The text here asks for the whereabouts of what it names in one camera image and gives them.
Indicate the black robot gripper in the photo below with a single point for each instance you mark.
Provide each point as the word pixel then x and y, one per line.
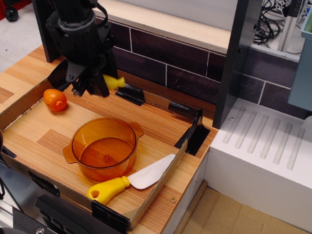
pixel 87 48

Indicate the yellow toy banana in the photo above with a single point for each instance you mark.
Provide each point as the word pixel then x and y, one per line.
pixel 114 83

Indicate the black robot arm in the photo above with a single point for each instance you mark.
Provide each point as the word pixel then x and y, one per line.
pixel 77 10

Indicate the transparent orange plastic pot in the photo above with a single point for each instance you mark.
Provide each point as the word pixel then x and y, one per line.
pixel 104 148

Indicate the orange toy fruit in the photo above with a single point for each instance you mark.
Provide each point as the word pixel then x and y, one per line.
pixel 54 99

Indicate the black caster wheel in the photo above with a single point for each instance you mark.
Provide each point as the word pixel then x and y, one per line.
pixel 11 12

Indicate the white sink drainboard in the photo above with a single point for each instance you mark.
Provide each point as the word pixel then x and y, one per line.
pixel 263 158

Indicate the teal plastic bin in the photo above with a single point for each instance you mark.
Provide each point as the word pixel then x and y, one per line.
pixel 301 91

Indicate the dark grey left post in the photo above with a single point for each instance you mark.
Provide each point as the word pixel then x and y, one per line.
pixel 43 10

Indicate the white spatula yellow handle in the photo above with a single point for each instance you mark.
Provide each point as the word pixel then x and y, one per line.
pixel 142 179

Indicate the dark grey vertical post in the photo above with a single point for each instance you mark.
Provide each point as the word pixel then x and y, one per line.
pixel 242 37

